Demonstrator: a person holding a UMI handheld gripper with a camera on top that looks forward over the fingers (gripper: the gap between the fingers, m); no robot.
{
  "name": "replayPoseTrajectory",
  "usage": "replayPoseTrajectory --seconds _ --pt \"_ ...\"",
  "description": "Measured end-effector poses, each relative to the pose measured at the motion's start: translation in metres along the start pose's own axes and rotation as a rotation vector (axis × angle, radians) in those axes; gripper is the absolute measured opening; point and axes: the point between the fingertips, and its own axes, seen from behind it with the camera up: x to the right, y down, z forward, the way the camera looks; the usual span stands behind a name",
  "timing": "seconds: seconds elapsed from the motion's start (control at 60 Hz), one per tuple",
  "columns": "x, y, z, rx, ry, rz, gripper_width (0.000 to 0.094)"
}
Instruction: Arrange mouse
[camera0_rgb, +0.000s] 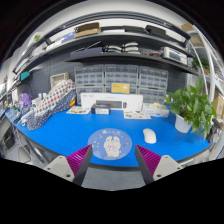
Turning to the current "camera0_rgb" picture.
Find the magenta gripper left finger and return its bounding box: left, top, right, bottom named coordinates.
left=45, top=145, right=93, bottom=186

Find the white computer mouse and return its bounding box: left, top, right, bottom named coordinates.
left=143, top=128, right=156, bottom=144

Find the illustrated card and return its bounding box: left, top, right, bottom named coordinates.
left=66, top=106, right=91, bottom=115
left=124, top=111, right=151, bottom=119

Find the grey electronic instrument on shelf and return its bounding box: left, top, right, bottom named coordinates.
left=163, top=47, right=187, bottom=65

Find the grey drawer organizer cabinet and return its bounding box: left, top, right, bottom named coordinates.
left=74, top=64, right=168, bottom=104

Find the small black box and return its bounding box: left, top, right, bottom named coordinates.
left=91, top=104, right=110, bottom=115

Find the brown cardboard box on shelf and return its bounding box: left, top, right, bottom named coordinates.
left=74, top=22, right=101, bottom=39

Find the patterned folded cloth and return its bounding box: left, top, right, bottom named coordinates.
left=27, top=79, right=76, bottom=130

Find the green potted plant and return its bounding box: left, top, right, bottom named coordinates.
left=164, top=78, right=216, bottom=138

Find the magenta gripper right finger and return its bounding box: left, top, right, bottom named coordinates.
left=135, top=145, right=182, bottom=184

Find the round bunny mouse pad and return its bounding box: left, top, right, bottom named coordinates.
left=88, top=128, right=133, bottom=160

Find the dark metal shelf unit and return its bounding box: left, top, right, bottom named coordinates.
left=13, top=11, right=193, bottom=75

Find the yellow card box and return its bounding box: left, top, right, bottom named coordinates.
left=111, top=83, right=130, bottom=94

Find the white tissue box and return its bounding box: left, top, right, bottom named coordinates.
left=142, top=102, right=169, bottom=117

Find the white keyboard box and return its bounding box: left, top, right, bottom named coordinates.
left=80, top=93, right=143, bottom=111

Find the beige framed box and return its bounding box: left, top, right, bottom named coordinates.
left=50, top=72, right=69, bottom=88

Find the blue desk mat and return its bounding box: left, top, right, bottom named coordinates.
left=17, top=110, right=209, bottom=167

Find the illustrated card right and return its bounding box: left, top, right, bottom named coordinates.
left=124, top=111, right=151, bottom=119

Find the illustrated card left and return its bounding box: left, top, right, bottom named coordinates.
left=66, top=106, right=91, bottom=115

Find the purple toy figure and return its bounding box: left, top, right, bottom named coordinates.
left=19, top=93, right=31, bottom=108

